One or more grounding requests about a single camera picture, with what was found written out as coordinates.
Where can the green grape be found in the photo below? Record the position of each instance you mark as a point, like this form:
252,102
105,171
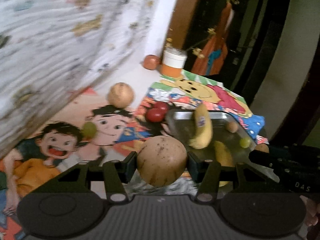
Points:
89,129
245,142

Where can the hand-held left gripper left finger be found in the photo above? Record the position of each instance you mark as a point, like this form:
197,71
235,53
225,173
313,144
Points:
130,165

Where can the laughing boys cartoon sheet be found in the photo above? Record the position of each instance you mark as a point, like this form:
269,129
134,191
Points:
37,170

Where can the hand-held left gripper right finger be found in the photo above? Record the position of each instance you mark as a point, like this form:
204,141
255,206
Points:
193,167

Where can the white cartoon printed blanket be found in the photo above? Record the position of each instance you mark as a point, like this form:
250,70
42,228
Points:
50,42

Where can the dried flower twig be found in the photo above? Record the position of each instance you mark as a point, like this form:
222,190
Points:
198,52

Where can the yellow bear cartoon sheet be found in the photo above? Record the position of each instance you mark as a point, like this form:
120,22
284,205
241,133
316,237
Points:
200,90

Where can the beige cracked round fruit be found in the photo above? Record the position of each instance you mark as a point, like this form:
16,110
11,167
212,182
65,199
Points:
120,95

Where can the red cherry tomato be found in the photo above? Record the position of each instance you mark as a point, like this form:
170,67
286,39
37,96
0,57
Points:
155,115
162,107

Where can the pale peach round melon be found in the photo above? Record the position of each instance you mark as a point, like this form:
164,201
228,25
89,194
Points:
162,160

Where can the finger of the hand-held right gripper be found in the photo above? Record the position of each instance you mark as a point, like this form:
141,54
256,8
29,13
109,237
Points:
262,158

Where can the tan round fruit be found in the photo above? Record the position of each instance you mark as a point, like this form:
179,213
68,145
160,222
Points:
262,148

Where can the red apple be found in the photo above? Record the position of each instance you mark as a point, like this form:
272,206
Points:
151,62

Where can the white and orange jar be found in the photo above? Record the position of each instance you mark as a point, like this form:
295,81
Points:
173,62

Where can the small brown fruit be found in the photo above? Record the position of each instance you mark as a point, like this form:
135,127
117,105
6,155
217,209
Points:
232,126

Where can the person's right hand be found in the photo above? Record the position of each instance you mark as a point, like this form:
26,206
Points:
310,212

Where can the anime fighters cartoon sheet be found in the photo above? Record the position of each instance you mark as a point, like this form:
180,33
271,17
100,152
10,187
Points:
180,187

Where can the metal baking tray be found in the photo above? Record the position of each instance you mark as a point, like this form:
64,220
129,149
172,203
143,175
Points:
225,135

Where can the banana with sticker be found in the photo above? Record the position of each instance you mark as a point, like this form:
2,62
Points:
202,135

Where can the yellow banana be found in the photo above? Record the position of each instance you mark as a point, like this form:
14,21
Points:
223,155

